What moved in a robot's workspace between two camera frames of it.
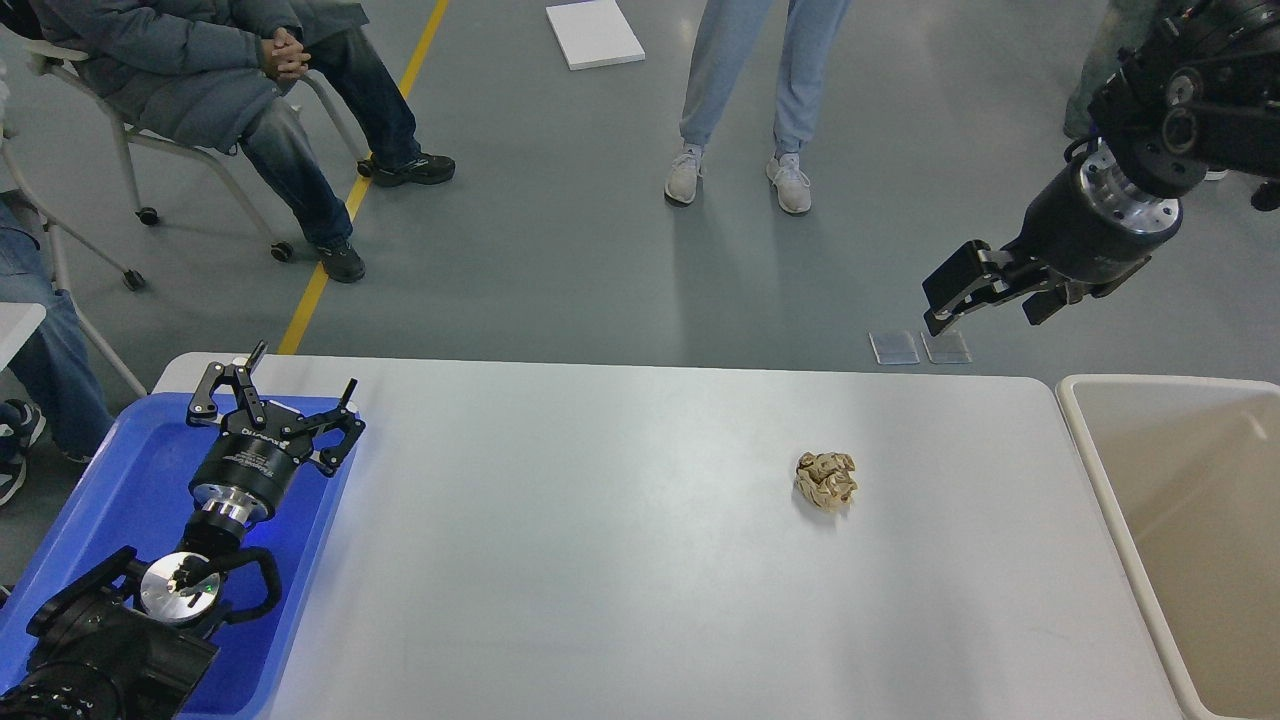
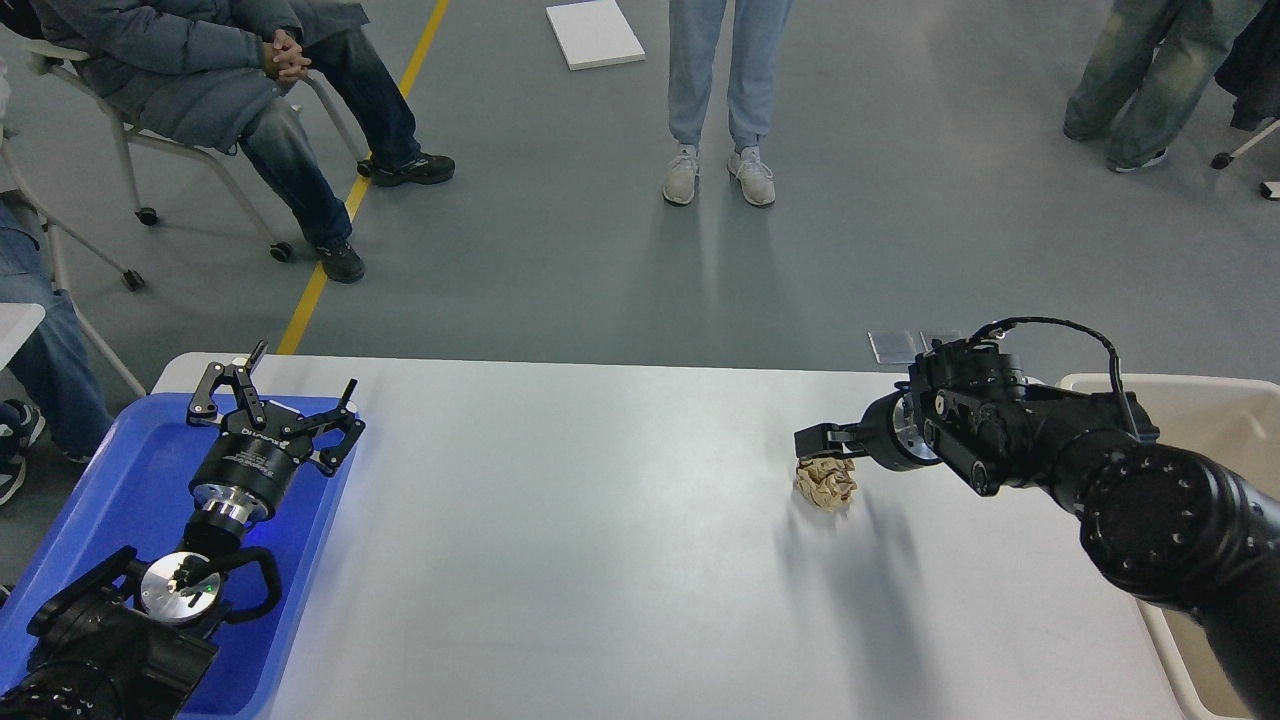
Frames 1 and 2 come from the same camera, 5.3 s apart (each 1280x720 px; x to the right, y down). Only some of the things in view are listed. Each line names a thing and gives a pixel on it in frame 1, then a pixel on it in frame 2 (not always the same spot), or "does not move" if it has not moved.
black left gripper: x=245 y=474 does not move
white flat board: x=594 y=33 does not move
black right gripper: x=1090 y=226 to x=891 y=433
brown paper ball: x=827 y=480 does not move
